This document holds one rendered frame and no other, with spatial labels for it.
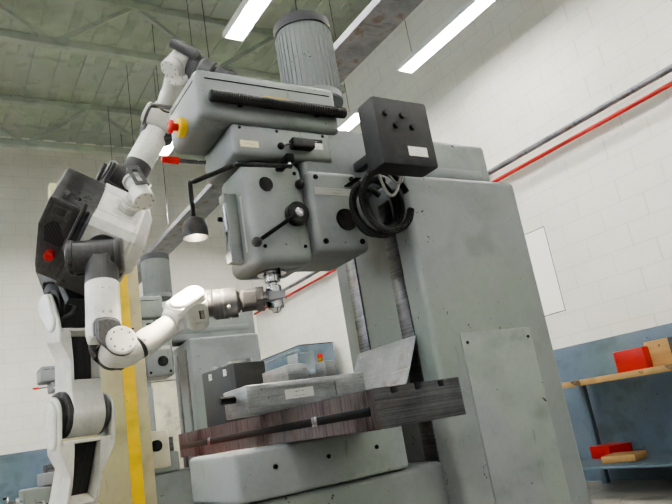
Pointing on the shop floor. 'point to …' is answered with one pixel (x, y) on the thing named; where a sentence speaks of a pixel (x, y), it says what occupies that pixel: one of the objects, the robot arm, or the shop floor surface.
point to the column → (469, 340)
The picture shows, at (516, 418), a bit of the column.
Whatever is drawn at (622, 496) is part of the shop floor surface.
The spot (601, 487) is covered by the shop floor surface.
